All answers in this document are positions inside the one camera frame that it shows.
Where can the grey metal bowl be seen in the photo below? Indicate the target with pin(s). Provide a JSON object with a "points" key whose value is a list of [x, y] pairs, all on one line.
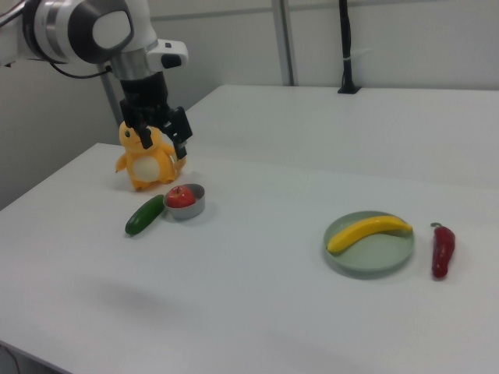
{"points": [[189, 212]]}

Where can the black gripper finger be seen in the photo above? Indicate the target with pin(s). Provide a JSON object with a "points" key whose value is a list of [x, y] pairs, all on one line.
{"points": [[145, 134], [179, 126]]}

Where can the orange plush dinosaur toy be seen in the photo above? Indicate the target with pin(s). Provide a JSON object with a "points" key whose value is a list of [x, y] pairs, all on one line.
{"points": [[146, 165]]}

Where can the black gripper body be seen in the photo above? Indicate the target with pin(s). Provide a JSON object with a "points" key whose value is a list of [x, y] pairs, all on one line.
{"points": [[144, 99]]}

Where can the pale green plastic plate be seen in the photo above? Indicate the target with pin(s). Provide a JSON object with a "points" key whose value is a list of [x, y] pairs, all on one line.
{"points": [[370, 259]]}

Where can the black camera stand pole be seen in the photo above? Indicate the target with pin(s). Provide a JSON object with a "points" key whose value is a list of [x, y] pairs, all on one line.
{"points": [[347, 46]]}

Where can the grey metal partition post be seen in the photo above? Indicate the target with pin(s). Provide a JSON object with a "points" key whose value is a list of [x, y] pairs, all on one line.
{"points": [[283, 43], [111, 99]]}

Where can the green cucumber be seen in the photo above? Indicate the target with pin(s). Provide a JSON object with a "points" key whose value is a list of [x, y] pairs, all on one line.
{"points": [[142, 218]]}

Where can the red apple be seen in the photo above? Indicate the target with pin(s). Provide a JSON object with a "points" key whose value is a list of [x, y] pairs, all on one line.
{"points": [[180, 198]]}

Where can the red chili pepper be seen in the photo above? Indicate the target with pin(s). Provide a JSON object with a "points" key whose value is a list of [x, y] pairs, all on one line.
{"points": [[442, 249]]}

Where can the yellow banana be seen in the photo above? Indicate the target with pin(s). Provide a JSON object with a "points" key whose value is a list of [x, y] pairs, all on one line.
{"points": [[362, 230]]}

